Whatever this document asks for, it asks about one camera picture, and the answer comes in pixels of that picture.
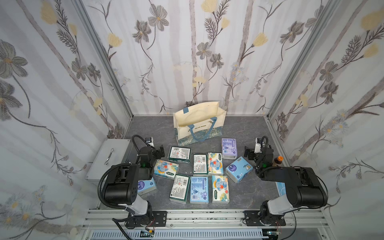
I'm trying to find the floral cartoon tissue pack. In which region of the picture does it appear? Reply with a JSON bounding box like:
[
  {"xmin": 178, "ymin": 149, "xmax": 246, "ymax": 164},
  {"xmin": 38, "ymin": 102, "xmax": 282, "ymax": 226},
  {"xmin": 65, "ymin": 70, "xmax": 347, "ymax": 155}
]
[{"xmin": 212, "ymin": 176, "xmax": 230, "ymax": 204}]

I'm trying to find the light blue purple-logo tissue pack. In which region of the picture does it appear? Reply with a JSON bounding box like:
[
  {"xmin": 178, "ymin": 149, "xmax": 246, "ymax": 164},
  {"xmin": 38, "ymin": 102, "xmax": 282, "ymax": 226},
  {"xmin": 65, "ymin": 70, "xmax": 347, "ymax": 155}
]
[{"xmin": 225, "ymin": 157, "xmax": 253, "ymax": 183}]

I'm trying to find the purple tissue pack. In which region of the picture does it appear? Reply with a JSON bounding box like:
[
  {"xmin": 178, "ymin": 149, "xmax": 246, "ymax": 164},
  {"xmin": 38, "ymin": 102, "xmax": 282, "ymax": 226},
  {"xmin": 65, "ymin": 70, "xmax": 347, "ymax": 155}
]
[{"xmin": 222, "ymin": 138, "xmax": 238, "ymax": 160}]

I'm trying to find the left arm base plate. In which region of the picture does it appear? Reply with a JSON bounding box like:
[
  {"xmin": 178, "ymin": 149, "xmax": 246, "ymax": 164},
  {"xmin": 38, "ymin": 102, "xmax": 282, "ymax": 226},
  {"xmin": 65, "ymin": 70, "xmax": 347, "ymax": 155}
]
[{"xmin": 125, "ymin": 211, "xmax": 168, "ymax": 229}]

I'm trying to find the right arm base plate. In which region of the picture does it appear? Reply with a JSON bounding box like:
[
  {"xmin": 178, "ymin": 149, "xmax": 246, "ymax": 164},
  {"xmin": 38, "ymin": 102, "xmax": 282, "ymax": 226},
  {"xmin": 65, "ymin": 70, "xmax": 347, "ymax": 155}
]
[{"xmin": 244, "ymin": 210, "xmax": 286, "ymax": 227}]

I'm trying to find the silver metal case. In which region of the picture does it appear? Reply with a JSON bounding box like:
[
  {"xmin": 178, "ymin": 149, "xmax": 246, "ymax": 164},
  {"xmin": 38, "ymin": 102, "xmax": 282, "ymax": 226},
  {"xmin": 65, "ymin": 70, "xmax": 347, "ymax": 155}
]
[{"xmin": 85, "ymin": 139, "xmax": 132, "ymax": 185}]

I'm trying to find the green white tissue pack front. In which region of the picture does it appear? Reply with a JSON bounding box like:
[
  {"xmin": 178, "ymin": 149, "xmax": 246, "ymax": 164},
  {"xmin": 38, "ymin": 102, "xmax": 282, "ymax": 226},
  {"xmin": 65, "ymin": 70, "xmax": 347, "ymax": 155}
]
[{"xmin": 170, "ymin": 174, "xmax": 191, "ymax": 205}]

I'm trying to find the cream canvas tote bag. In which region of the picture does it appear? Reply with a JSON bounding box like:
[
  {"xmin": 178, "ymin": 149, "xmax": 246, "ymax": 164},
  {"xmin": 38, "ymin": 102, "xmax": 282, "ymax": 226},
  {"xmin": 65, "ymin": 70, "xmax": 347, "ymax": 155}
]
[{"xmin": 173, "ymin": 102, "xmax": 227, "ymax": 147}]

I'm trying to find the blue face mask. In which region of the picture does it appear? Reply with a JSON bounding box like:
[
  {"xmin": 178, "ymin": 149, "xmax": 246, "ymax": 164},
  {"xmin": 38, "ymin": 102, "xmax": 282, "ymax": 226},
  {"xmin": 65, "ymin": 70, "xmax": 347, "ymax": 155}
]
[{"xmin": 276, "ymin": 182, "xmax": 286, "ymax": 196}]

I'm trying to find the cartoon tissue pack tilted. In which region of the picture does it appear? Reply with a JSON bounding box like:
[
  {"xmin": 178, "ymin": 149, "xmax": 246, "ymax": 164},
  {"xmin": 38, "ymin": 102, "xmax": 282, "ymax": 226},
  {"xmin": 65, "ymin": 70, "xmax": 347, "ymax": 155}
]
[{"xmin": 154, "ymin": 160, "xmax": 179, "ymax": 180}]

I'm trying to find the green white tissue pack back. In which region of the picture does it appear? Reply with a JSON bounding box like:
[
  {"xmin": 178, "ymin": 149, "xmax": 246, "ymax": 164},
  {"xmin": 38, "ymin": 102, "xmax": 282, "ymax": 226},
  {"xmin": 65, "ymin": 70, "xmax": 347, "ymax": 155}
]
[{"xmin": 168, "ymin": 147, "xmax": 191, "ymax": 163}]

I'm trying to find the aluminium frame rail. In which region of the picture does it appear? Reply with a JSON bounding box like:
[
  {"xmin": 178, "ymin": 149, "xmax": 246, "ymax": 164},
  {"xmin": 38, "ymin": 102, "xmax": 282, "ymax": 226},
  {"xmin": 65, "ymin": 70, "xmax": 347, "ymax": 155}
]
[{"xmin": 80, "ymin": 208, "xmax": 334, "ymax": 240}]

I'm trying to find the light blue tissue pack left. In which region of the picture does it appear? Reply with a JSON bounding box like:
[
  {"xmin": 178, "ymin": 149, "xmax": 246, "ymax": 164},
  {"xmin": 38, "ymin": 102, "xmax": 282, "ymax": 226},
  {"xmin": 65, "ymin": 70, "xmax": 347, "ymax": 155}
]
[{"xmin": 138, "ymin": 178, "xmax": 157, "ymax": 196}]

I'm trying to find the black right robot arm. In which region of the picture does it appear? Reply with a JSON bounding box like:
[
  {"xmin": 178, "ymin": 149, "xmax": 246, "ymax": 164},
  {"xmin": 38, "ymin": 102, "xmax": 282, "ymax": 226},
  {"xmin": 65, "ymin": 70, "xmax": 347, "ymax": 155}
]
[{"xmin": 244, "ymin": 136, "xmax": 329, "ymax": 226}]

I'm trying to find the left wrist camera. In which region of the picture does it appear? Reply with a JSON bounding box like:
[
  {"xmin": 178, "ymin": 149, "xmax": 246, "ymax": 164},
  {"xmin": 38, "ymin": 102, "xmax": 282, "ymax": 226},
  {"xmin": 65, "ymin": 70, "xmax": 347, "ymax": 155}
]
[{"xmin": 145, "ymin": 137, "xmax": 154, "ymax": 147}]

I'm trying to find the brown bottle orange cap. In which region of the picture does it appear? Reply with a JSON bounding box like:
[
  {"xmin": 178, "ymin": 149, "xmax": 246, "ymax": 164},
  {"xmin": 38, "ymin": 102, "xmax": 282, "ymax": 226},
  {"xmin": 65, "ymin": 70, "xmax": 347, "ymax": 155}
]
[{"xmin": 273, "ymin": 156, "xmax": 284, "ymax": 167}]

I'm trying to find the light blue tissue pack front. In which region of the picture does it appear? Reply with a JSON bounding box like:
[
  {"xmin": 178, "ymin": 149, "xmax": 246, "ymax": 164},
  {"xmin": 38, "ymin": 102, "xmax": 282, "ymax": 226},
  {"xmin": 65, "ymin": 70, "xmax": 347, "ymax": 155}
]
[{"xmin": 190, "ymin": 177, "xmax": 209, "ymax": 205}]

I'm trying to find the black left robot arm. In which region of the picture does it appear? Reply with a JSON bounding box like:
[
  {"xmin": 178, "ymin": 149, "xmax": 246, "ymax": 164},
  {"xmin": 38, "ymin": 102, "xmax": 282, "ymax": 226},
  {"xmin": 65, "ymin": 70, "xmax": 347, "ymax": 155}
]
[{"xmin": 97, "ymin": 135, "xmax": 165, "ymax": 229}]

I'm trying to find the green white tissue pack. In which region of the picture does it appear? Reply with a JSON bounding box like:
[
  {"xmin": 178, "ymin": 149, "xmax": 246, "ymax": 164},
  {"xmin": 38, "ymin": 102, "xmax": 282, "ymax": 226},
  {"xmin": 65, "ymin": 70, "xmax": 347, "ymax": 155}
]
[
  {"xmin": 193, "ymin": 154, "xmax": 209, "ymax": 177},
  {"xmin": 170, "ymin": 174, "xmax": 191, "ymax": 205},
  {"xmin": 168, "ymin": 147, "xmax": 191, "ymax": 163}
]

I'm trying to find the cartoon elephant tissue pack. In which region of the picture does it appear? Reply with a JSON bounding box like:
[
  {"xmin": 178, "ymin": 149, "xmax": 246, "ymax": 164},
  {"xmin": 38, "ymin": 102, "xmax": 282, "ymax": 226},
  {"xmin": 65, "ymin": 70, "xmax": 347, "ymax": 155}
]
[{"xmin": 208, "ymin": 153, "xmax": 224, "ymax": 176}]

